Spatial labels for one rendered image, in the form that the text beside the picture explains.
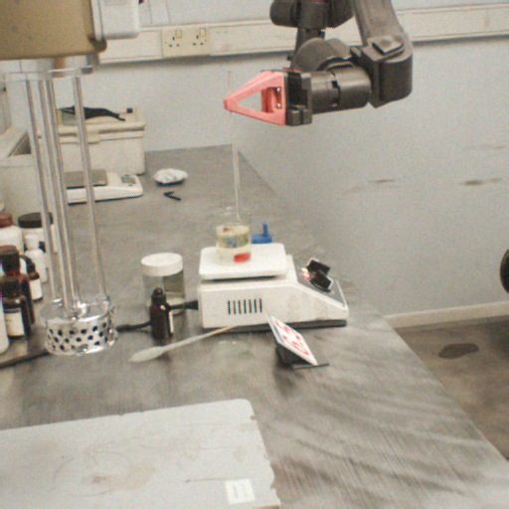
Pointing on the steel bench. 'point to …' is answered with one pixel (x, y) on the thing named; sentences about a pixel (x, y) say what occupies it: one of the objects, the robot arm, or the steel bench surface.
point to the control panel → (312, 278)
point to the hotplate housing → (263, 303)
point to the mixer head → (61, 36)
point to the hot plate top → (263, 254)
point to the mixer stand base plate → (141, 461)
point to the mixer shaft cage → (77, 311)
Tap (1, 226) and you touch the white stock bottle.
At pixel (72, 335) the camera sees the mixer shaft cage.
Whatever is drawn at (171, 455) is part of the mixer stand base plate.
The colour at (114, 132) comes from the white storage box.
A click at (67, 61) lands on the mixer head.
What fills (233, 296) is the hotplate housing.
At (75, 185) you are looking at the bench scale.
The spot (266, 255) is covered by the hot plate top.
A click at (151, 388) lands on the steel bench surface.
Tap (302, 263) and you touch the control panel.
